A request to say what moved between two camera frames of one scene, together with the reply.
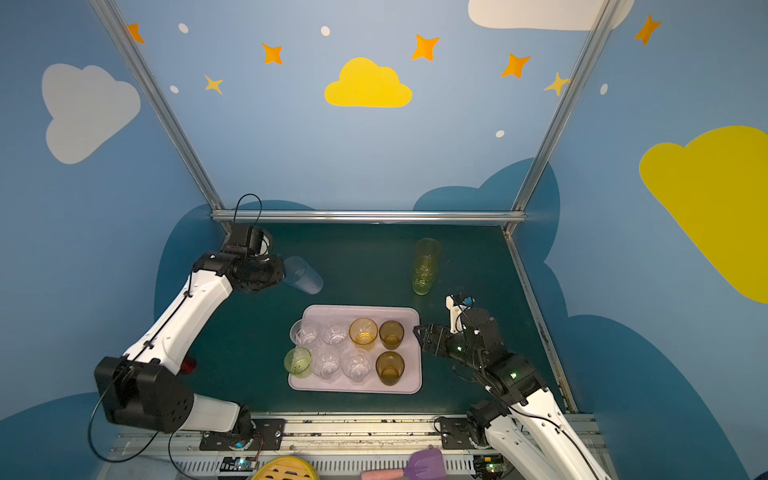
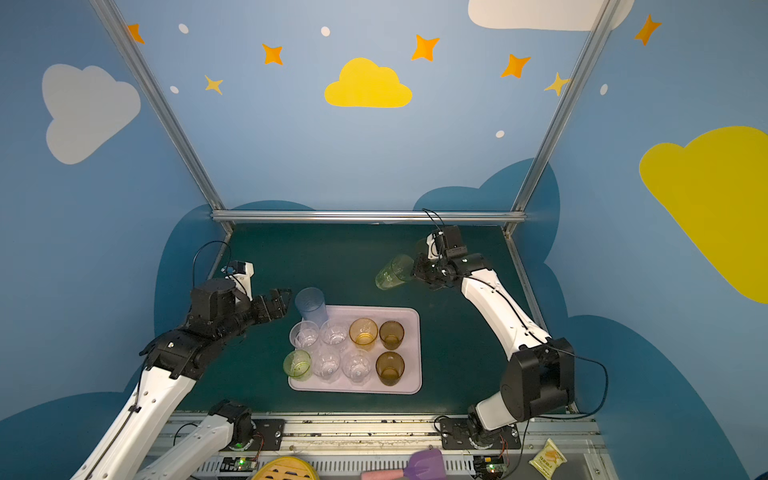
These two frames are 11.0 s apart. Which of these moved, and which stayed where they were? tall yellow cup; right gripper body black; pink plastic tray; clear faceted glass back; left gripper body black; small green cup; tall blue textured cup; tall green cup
Moved: tall green cup; right gripper body black; left gripper body black; tall blue textured cup
Stayed: tall yellow cup; small green cup; pink plastic tray; clear faceted glass back
